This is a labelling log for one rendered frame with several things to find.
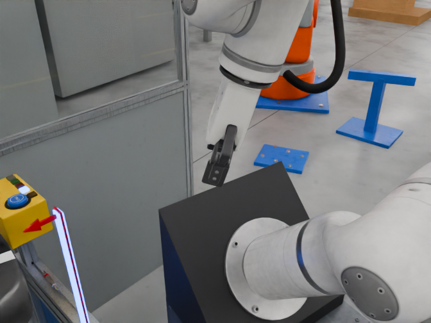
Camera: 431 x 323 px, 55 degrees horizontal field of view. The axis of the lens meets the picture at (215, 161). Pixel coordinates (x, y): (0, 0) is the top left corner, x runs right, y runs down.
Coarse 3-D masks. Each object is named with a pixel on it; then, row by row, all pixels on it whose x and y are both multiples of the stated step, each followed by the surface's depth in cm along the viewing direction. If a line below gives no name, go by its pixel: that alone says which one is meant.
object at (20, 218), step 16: (16, 176) 103; (0, 192) 97; (16, 192) 97; (0, 208) 92; (16, 208) 92; (32, 208) 93; (0, 224) 92; (16, 224) 92; (48, 224) 98; (16, 240) 93
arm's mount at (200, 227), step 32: (224, 192) 82; (256, 192) 85; (288, 192) 88; (160, 224) 77; (192, 224) 77; (224, 224) 80; (288, 224) 85; (192, 256) 75; (192, 288) 73; (224, 288) 75; (192, 320) 78; (224, 320) 73; (256, 320) 76; (288, 320) 78
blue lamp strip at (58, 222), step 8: (56, 216) 72; (56, 224) 74; (64, 240) 74; (64, 248) 76; (64, 256) 78; (72, 272) 79; (72, 280) 80; (72, 288) 83; (80, 304) 83; (80, 312) 85
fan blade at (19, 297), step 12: (0, 240) 68; (0, 252) 67; (12, 252) 68; (0, 264) 65; (12, 264) 66; (0, 276) 64; (12, 276) 65; (0, 288) 62; (12, 288) 63; (24, 288) 64; (0, 300) 61; (12, 300) 62; (24, 300) 63; (0, 312) 60; (12, 312) 61; (24, 312) 62
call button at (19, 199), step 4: (12, 196) 94; (16, 196) 94; (20, 196) 94; (24, 196) 94; (8, 200) 93; (12, 200) 93; (16, 200) 93; (20, 200) 93; (24, 200) 93; (8, 204) 93; (12, 204) 92; (16, 204) 92; (20, 204) 92
